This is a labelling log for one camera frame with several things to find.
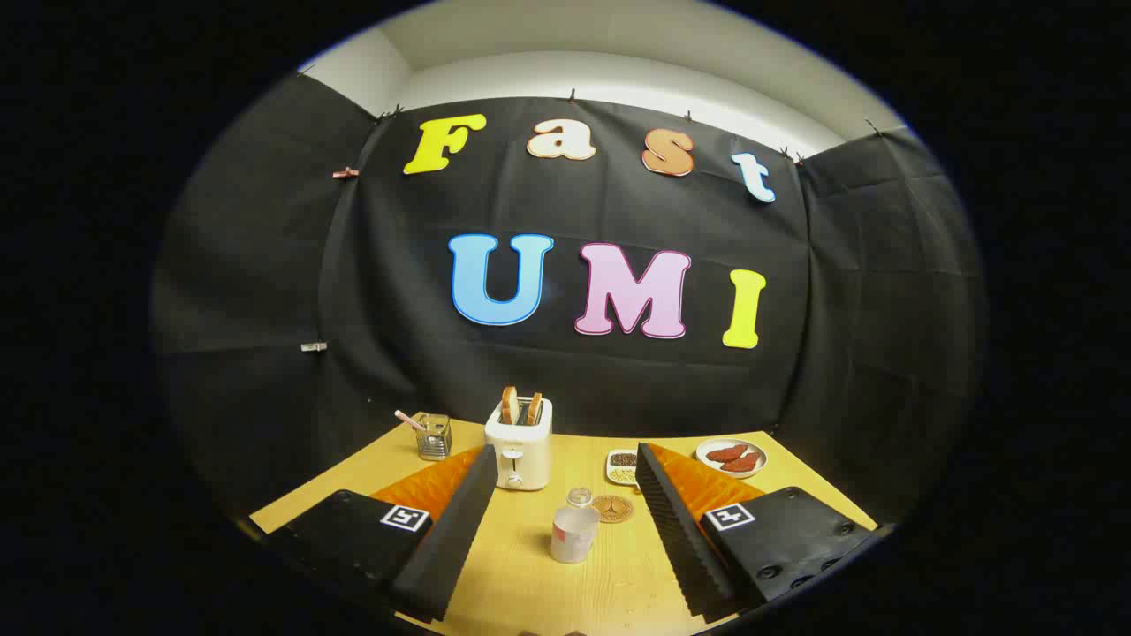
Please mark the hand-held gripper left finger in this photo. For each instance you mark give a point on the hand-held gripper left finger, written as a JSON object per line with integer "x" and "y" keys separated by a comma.
{"x": 446, "y": 548}

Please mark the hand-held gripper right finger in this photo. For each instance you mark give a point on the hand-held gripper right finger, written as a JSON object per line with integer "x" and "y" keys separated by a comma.
{"x": 685, "y": 548}

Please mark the round cork coaster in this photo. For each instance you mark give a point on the round cork coaster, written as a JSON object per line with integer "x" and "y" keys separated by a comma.
{"x": 613, "y": 509}

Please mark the clear plastic juice bottle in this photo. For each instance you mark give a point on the clear plastic juice bottle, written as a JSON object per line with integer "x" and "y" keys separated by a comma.
{"x": 574, "y": 534}

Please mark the round white plate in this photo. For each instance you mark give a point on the round white plate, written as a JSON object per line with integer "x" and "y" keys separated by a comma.
{"x": 707, "y": 465}

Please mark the wooden table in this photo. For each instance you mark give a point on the wooden table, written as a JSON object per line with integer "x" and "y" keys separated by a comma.
{"x": 530, "y": 592}

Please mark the white divided dish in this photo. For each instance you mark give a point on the white divided dish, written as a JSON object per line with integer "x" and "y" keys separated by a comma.
{"x": 622, "y": 468}

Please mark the red sausage piece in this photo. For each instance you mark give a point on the red sausage piece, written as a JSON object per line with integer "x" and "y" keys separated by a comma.
{"x": 726, "y": 453}
{"x": 742, "y": 464}

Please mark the metal mesh holder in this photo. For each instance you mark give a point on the metal mesh holder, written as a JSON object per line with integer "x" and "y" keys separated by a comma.
{"x": 435, "y": 439}

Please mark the white toaster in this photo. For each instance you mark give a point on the white toaster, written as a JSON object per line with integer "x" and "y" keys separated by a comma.
{"x": 519, "y": 450}

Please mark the pink straw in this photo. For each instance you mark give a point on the pink straw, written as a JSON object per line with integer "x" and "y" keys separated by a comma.
{"x": 408, "y": 420}

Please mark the toast bread slice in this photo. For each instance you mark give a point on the toast bread slice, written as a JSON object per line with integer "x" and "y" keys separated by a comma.
{"x": 535, "y": 408}
{"x": 510, "y": 405}

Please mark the black backdrop cloth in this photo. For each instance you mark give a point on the black backdrop cloth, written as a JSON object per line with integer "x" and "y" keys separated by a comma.
{"x": 618, "y": 380}

